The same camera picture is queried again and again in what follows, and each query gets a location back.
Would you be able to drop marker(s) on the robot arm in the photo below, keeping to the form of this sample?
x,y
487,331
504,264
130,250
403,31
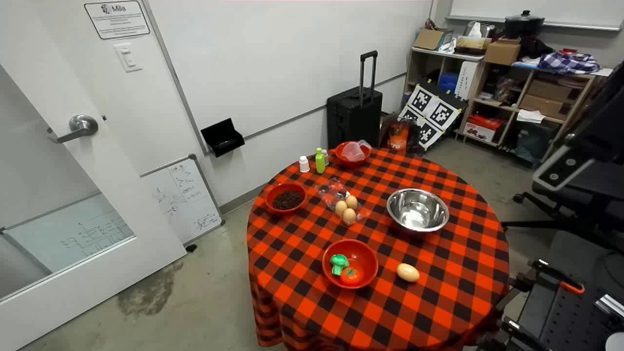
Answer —
x,y
585,146

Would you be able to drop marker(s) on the green broccoli toy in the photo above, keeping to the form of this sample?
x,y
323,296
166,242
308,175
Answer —
x,y
338,263

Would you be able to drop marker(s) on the small white bottle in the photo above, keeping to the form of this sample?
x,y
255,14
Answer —
x,y
304,165

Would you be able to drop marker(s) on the green bottle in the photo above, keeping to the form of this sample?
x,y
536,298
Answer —
x,y
320,162

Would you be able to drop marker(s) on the small clear shaker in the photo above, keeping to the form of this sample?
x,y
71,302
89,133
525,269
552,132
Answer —
x,y
326,157

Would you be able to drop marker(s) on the clear plastic egg carton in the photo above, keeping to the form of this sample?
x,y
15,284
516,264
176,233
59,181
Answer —
x,y
330,191

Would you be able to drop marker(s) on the heap of coffee beans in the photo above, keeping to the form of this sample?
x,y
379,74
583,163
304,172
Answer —
x,y
288,200

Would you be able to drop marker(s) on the red bowl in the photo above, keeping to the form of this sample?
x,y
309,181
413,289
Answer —
x,y
363,253
271,194
348,163

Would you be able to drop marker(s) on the beige egg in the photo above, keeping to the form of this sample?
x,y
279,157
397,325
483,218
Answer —
x,y
408,272
341,207
349,216
351,201

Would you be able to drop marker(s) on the clear plastic measuring cup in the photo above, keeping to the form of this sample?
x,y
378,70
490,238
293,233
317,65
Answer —
x,y
353,151

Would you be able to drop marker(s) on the black suitcase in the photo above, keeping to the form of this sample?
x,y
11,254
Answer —
x,y
353,119

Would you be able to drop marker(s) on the orange black bag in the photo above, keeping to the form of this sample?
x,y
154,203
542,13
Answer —
x,y
399,136

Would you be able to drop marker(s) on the steel mixing bowl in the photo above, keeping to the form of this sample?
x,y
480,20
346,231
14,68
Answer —
x,y
418,209

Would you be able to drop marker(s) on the small leaning whiteboard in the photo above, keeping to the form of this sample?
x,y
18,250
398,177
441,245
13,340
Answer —
x,y
183,200

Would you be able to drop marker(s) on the marker calibration board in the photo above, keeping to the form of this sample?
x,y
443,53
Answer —
x,y
434,114

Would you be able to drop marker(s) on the blue bin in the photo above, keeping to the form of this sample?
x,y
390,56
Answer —
x,y
448,83

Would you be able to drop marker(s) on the red white box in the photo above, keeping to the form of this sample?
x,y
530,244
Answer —
x,y
482,127

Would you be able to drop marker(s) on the open cardboard box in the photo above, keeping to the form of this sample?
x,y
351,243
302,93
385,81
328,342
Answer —
x,y
429,40

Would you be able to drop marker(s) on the red black checkered tablecloth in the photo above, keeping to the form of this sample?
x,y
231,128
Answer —
x,y
438,302

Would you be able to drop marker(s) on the tissue box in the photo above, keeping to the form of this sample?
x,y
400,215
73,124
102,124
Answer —
x,y
473,43

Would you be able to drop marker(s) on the wooden shelf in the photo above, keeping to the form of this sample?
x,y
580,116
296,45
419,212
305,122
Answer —
x,y
512,105

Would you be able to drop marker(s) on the white door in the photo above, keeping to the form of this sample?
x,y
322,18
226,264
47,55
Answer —
x,y
97,185

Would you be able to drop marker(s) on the white paper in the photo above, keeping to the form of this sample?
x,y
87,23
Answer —
x,y
530,116

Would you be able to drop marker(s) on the closed cardboard box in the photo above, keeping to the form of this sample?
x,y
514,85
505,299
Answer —
x,y
502,52

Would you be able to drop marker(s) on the stack of cardboard boxes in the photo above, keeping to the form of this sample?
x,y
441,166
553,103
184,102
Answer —
x,y
548,97

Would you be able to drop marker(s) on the black cooking pot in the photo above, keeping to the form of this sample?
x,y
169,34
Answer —
x,y
524,24

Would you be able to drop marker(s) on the blue white checkered cloth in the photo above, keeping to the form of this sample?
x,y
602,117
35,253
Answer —
x,y
568,63

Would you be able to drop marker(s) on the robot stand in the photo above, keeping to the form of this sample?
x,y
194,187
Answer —
x,y
560,312

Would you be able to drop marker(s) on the black wall tray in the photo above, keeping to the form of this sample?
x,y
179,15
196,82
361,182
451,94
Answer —
x,y
222,139

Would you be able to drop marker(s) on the light switch plate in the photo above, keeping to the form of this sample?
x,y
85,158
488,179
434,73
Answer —
x,y
127,57

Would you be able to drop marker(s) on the wall sign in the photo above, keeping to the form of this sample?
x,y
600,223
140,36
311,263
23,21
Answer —
x,y
117,18

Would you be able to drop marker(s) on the wall whiteboard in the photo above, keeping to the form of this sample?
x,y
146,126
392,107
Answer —
x,y
536,9

